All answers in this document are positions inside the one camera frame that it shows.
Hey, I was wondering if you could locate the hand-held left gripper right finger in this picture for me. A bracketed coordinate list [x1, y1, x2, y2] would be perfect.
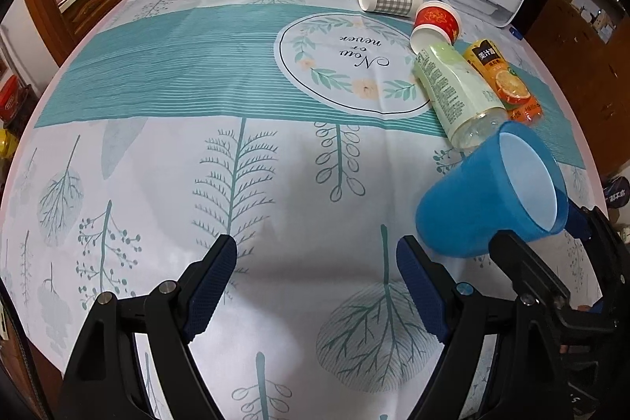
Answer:
[396, 235, 567, 420]

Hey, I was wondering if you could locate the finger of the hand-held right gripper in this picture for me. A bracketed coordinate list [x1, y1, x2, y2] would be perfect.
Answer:
[566, 204, 630, 317]
[489, 229, 618, 344]

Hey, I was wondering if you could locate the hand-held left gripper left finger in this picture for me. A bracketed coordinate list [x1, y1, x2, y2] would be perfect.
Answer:
[58, 234, 238, 420]

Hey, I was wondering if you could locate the blue plastic cup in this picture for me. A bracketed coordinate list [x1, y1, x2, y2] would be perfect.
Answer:
[416, 121, 570, 259]

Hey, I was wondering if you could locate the red paper cup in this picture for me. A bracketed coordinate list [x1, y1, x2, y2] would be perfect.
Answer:
[410, 1, 461, 52]

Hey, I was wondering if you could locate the leaf-printed teal tablecloth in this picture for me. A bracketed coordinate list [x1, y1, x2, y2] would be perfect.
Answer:
[0, 0, 612, 420]

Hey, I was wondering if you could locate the wooden shelf unit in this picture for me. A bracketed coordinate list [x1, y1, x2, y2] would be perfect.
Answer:
[523, 0, 630, 185]

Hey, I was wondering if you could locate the orange juice bottle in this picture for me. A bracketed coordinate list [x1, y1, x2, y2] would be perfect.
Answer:
[463, 39, 545, 126]

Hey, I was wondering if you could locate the pale green plastic bottle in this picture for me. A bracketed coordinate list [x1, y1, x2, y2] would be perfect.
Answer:
[412, 43, 509, 151]

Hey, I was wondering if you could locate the yellow object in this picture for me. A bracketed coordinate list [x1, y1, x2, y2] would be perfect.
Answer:
[0, 129, 19, 161]

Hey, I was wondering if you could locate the red box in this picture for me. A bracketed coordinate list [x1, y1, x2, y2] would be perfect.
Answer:
[0, 74, 31, 122]

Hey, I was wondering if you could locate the wooden kitchen cabinet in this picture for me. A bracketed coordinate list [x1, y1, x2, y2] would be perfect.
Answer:
[21, 0, 159, 67]

